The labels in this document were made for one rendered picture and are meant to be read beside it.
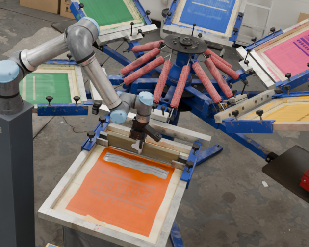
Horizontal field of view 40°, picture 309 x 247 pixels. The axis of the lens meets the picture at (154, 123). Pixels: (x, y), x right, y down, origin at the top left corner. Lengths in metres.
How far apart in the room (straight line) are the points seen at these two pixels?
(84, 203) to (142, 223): 0.30
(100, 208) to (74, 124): 2.19
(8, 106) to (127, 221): 0.80
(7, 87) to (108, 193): 0.70
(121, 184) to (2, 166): 0.66
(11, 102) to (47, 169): 1.56
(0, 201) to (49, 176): 1.03
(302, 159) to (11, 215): 1.76
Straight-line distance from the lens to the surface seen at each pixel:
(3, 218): 2.72
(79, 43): 1.90
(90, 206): 2.05
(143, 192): 2.14
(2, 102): 2.17
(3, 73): 2.09
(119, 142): 2.31
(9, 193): 2.51
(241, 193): 3.75
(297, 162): 2.67
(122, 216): 2.02
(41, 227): 3.22
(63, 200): 2.07
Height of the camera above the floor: 2.45
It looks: 35 degrees down
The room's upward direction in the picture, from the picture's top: 10 degrees clockwise
